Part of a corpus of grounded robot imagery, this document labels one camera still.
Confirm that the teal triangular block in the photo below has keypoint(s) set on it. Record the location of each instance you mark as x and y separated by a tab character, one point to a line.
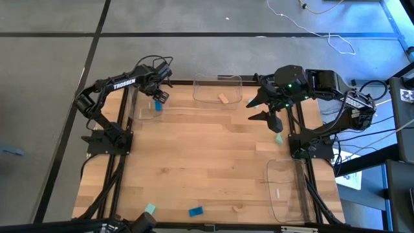
279	139

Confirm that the blue arch block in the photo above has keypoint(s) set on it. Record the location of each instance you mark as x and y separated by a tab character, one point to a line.
196	211

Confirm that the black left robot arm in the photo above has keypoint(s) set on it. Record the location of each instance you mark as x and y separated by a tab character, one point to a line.
124	83

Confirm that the teal rectangular block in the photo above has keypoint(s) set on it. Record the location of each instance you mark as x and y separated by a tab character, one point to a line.
253	104

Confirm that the white paper sheet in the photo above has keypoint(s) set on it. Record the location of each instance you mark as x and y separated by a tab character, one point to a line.
352	179

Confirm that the black aluminium table frame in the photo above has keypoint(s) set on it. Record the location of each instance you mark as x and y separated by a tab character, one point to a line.
124	108

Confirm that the black metal beam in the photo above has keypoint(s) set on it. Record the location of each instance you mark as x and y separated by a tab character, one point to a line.
365	160

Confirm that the black-and-white marker tag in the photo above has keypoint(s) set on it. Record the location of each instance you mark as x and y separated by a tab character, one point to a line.
407	95

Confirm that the blue wedge block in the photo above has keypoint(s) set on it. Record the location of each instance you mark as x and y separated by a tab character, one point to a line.
158	105

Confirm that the clear plastic bin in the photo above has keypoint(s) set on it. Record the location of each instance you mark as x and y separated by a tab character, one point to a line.
288	194
207	94
142	113

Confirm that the teal square block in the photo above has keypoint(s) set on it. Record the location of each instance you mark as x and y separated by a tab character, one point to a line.
150	208

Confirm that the grey floor scrap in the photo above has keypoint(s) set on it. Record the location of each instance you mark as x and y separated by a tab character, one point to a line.
11	150

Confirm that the black table-level camera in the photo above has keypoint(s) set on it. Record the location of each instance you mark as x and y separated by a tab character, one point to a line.
144	223

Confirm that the natural wood arch block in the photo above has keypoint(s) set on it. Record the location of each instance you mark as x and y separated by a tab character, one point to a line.
238	209

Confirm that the black cabinet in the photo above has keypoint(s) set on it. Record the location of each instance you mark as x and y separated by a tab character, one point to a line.
401	200
401	129

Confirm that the natural wood plank block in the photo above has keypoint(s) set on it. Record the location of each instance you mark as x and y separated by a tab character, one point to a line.
223	98

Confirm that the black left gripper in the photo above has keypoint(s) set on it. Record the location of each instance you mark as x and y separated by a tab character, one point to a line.
149	82

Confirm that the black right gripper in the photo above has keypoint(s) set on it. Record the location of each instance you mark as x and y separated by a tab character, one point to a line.
289	79

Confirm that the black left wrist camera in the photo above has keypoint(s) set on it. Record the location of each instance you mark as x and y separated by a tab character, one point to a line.
163	72

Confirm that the white label strip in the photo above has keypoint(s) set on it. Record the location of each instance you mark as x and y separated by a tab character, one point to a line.
299	230

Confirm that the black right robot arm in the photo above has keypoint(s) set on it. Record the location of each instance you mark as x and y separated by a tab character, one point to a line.
326	81

